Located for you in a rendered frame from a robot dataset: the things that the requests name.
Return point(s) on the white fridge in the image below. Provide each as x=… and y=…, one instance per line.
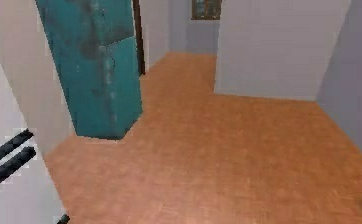
x=25, y=196

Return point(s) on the teal tall cupboard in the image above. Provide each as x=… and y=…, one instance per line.
x=99, y=83

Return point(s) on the dark framed wall picture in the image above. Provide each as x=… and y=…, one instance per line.
x=206, y=9

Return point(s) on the dark brown room door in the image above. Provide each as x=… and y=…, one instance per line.
x=139, y=40

